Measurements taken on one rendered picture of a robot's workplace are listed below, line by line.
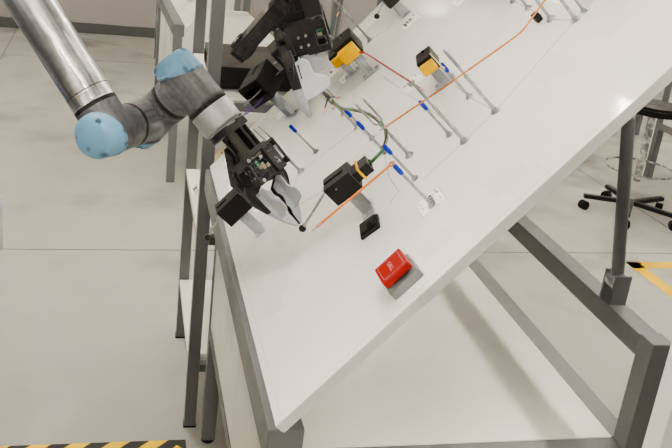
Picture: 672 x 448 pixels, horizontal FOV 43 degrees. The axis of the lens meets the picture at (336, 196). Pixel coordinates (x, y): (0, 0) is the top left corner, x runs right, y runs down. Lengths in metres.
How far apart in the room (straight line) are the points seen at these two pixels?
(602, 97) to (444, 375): 0.61
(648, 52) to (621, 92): 0.08
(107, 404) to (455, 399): 1.56
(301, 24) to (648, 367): 0.77
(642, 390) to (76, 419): 1.83
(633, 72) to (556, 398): 0.63
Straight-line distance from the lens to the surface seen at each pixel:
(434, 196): 1.39
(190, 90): 1.47
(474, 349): 1.72
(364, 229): 1.44
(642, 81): 1.28
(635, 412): 1.51
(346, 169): 1.46
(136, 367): 3.07
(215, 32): 2.30
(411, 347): 1.69
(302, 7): 1.33
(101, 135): 1.40
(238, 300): 1.63
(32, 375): 3.04
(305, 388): 1.29
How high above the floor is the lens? 1.61
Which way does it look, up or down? 20 degrees down
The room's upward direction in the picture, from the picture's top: 7 degrees clockwise
